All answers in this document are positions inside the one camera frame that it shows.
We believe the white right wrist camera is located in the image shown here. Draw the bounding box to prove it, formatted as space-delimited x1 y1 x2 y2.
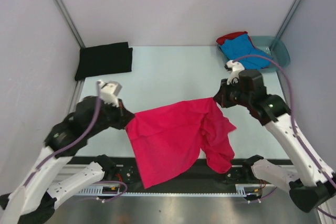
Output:
225 60 245 85

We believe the red t shirt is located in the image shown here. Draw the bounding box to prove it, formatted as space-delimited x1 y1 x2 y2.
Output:
216 31 248 46

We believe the pink t shirt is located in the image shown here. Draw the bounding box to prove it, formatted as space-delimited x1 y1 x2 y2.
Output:
125 98 236 173

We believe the left aluminium corner post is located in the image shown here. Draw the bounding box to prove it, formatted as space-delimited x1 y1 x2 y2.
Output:
53 0 85 48

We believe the aluminium corner post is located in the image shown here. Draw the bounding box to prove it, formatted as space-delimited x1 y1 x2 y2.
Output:
275 0 303 39
53 0 85 48

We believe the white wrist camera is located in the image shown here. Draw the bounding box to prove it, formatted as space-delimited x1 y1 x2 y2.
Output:
98 80 122 107
225 60 245 85

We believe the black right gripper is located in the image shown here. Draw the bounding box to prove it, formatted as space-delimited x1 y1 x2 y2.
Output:
213 77 252 108

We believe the teal plastic basin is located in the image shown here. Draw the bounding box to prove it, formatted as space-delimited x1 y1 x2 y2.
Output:
217 35 290 68

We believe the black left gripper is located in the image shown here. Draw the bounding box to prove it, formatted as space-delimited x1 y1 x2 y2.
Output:
86 96 135 137

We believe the aluminium front rail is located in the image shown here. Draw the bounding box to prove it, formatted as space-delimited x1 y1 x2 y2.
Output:
76 182 279 198

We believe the right aluminium corner post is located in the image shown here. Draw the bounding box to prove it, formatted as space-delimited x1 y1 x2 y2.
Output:
275 0 303 39

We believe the folded black t shirt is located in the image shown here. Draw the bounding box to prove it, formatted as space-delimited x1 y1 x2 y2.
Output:
74 42 133 81

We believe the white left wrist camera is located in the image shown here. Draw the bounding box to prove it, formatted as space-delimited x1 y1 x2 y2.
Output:
98 80 122 107

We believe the blue t shirt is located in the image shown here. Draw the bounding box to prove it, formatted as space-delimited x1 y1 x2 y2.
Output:
219 34 271 70

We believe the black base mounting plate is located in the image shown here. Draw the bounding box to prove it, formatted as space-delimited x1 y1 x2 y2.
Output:
62 155 308 195

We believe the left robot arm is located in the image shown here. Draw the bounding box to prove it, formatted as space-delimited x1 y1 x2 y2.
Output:
1 97 135 223

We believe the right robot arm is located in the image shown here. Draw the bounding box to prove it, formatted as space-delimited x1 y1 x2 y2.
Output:
214 67 335 213

